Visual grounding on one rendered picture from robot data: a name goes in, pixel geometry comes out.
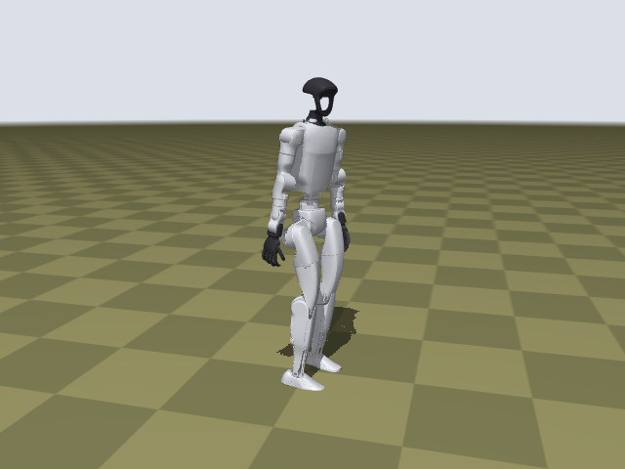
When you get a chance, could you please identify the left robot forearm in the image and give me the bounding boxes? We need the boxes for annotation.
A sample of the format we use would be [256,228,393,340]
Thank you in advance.
[329,180,346,221]

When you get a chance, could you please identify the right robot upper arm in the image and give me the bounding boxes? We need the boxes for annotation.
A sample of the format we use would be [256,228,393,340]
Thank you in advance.
[276,126,305,192]

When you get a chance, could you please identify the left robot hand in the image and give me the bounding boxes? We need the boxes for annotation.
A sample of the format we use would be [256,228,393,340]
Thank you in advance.
[338,212,350,252]

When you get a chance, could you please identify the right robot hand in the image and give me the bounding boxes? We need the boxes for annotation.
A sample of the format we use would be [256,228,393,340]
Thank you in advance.
[262,224,285,267]

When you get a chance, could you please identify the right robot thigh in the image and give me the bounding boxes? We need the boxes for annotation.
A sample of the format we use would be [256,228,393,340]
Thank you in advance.
[281,220,320,315]

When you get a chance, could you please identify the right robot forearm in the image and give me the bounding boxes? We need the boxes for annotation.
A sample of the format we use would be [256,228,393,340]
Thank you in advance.
[268,175,289,234]

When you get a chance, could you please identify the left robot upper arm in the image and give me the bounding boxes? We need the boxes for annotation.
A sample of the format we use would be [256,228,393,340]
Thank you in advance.
[330,127,347,185]

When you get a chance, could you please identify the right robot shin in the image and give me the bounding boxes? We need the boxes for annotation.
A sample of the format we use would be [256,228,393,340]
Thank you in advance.
[290,300,317,378]

